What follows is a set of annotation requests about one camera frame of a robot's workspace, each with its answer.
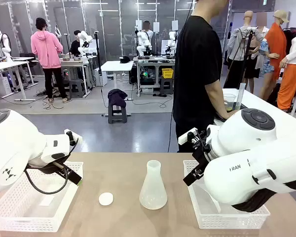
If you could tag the mannequin in blue dress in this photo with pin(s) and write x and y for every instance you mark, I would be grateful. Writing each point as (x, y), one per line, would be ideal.
(267, 56)

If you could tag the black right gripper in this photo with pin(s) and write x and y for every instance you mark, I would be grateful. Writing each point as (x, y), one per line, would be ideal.
(201, 148)

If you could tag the person in black T-shirt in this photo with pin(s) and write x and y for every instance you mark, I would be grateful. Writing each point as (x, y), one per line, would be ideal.
(197, 74)

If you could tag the person's right hand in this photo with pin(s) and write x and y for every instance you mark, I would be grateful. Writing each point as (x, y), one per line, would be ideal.
(227, 114)

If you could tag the grey step stool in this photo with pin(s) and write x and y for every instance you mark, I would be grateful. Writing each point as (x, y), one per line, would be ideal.
(166, 85)
(117, 116)
(76, 86)

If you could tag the translucent plastic conical flask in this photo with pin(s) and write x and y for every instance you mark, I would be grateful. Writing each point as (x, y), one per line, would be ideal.
(153, 187)

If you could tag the white round flask cap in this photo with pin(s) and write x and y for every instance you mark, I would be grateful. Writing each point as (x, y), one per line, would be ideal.
(105, 198)

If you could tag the clear plastic measuring jug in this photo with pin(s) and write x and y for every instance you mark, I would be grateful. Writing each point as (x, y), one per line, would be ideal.
(230, 102)

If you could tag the black tripod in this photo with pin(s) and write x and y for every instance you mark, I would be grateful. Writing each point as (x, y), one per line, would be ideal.
(245, 56)

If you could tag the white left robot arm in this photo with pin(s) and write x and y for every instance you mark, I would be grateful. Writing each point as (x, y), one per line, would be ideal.
(12, 143)

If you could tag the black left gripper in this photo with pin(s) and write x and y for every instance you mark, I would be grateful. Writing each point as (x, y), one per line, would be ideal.
(47, 166)

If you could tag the dark purple cloth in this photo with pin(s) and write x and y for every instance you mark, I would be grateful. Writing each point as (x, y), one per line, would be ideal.
(117, 96)

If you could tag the person in pink hoodie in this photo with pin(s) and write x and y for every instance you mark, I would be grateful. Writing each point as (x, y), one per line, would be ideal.
(48, 49)

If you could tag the background person in black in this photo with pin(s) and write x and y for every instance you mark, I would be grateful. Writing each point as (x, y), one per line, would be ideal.
(75, 47)

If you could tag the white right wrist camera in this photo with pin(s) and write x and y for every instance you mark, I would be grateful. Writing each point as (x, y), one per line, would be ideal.
(185, 138)

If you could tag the mannequin in grey shirt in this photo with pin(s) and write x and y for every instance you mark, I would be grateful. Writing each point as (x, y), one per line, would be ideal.
(239, 44)

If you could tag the black cap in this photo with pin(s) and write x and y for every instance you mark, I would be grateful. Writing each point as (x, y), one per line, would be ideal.
(125, 59)

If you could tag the metal frame workbench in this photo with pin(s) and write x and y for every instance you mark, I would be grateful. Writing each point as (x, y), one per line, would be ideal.
(153, 61)

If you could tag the background person in white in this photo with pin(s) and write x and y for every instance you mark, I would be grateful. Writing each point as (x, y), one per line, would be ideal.
(150, 33)

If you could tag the yellow plastic basket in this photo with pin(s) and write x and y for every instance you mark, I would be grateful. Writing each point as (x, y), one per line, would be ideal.
(167, 72)

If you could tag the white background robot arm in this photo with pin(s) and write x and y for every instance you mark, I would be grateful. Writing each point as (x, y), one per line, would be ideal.
(5, 44)
(85, 39)
(141, 45)
(172, 40)

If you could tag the person's right forearm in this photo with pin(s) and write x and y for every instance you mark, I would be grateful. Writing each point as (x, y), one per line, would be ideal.
(217, 98)

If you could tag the mannequin in orange coat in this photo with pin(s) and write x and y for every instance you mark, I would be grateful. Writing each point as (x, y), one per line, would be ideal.
(276, 44)

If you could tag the white paper label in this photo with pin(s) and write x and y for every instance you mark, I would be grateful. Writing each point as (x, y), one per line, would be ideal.
(47, 200)

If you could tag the white perforated plastic basket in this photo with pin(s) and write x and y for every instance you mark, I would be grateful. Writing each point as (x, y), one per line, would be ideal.
(212, 219)
(27, 212)

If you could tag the white desk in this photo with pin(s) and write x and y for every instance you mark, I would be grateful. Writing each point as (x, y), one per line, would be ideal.
(74, 63)
(117, 66)
(5, 65)

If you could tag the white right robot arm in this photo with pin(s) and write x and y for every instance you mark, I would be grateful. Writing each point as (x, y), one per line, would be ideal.
(249, 153)

